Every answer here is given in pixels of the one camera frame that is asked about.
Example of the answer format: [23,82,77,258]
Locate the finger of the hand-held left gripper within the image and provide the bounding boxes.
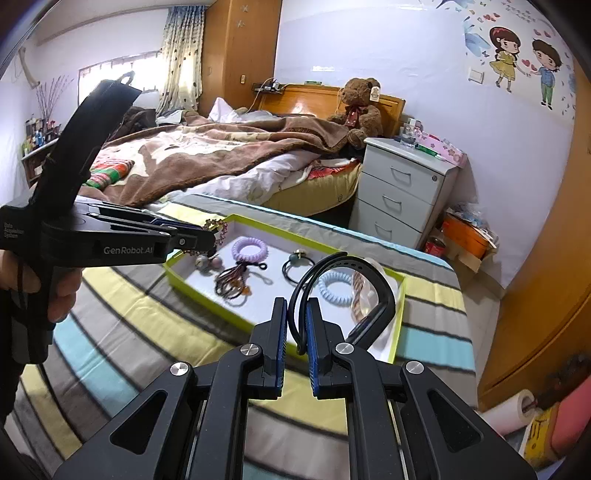
[76,199,208,230]
[92,217,218,254]

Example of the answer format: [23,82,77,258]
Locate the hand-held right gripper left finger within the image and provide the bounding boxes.
[53,296,289,480]

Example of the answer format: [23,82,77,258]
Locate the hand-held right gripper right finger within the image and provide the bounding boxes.
[305,296,539,480]

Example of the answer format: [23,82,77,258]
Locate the beaded bracelet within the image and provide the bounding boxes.
[187,219,232,257]

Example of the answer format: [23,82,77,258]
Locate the white tray with green rim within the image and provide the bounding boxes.
[164,213,407,365]

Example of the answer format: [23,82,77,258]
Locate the brown hair tie bundle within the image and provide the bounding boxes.
[213,261,271,306]

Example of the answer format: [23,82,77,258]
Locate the black hair tie with charm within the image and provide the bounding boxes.
[283,249,317,282]

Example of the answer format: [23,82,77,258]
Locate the black headband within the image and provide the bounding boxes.
[286,253,399,356]

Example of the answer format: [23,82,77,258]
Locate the person's left hand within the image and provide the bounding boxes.
[46,265,85,325]

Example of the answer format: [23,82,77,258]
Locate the red green plaid cloth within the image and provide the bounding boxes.
[83,159,134,188]

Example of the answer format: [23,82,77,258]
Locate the brown fleece blanket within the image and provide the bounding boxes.
[83,108,352,204]

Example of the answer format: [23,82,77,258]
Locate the lilac floral duvet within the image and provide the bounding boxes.
[180,152,324,204]

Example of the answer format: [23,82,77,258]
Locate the striped tablecloth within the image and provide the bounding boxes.
[14,194,476,480]

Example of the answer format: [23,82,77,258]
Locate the wooden shelf with bottles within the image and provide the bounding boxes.
[21,117,63,185]

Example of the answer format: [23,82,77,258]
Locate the white pillow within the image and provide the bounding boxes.
[208,97,259,123]

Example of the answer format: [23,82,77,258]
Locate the yellow bed mattress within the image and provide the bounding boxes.
[263,164,363,217]

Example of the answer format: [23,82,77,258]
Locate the dried branches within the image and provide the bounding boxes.
[34,76,75,125]

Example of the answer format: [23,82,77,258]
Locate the window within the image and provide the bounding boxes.
[78,53,162,107]

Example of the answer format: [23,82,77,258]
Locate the red patterned cloth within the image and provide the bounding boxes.
[307,164,361,181]

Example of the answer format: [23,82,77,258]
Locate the dotted curtain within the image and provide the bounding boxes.
[157,7,206,116]

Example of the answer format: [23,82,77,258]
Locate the wooden headboard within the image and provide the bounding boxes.
[256,83,407,139]

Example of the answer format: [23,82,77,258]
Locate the cardboard box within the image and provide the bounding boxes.
[445,244,499,271]

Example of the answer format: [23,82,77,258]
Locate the white drawer nightstand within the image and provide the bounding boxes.
[348,137,462,252]

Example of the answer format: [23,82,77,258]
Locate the orange box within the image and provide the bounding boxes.
[441,215,492,259]

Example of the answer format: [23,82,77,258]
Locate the tall wooden cabinet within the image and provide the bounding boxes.
[202,0,282,116]

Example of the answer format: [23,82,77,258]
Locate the white paper roll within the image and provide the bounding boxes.
[480,389,539,437]

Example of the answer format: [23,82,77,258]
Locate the brown teddy bear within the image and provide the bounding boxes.
[327,78,384,148]

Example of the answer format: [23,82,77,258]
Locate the plastic bag of packets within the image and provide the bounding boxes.
[450,200,499,241]

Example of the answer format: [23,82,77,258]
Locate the clear glass bottle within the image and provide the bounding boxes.
[402,117,423,146]

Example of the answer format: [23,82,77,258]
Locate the yellow printed bag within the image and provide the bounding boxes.
[524,408,561,462]

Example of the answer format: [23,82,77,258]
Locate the pink flowered box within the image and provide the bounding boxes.
[418,133,467,164]

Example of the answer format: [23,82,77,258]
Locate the pink foam roll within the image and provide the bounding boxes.
[545,401,591,457]

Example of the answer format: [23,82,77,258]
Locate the purple spiral hair tie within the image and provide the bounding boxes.
[232,236,269,263]

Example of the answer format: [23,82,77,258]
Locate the blue spiral hair tie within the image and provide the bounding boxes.
[318,271,358,306]

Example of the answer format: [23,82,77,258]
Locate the cartoon couple wall sticker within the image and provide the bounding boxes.
[462,0,578,112]

